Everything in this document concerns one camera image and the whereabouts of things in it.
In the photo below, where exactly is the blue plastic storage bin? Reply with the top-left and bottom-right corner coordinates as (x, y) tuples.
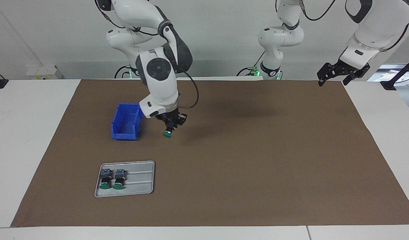
(111, 103), (143, 141)

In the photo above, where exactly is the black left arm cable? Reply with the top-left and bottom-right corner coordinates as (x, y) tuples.
(299, 0), (409, 52)

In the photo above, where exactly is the black base cable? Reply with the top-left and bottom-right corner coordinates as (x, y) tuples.
(237, 52), (265, 76)
(114, 65), (132, 79)

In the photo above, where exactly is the black camera stand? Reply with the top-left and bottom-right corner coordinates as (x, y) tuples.
(380, 55), (409, 91)

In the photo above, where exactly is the white plastic packaging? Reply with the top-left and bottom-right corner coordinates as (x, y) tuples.
(368, 65), (409, 90)

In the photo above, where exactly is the black right base cable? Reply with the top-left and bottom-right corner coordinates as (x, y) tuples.
(114, 65), (132, 79)

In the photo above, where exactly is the brown paper table mat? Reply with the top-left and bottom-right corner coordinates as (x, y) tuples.
(10, 79), (409, 228)

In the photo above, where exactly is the black left base cable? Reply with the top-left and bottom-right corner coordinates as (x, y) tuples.
(237, 52), (265, 76)

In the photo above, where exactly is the silver metal tray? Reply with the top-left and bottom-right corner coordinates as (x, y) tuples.
(94, 161), (155, 198)

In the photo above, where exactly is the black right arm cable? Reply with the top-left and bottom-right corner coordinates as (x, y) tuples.
(95, 0), (199, 109)

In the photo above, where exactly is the white power strip box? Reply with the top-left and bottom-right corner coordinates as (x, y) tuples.
(26, 65), (63, 80)

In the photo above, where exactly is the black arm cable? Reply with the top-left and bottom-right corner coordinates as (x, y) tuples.
(95, 0), (199, 109)
(299, 0), (409, 52)

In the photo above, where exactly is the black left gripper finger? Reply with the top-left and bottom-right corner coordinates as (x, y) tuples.
(318, 63), (338, 87)
(343, 65), (371, 86)

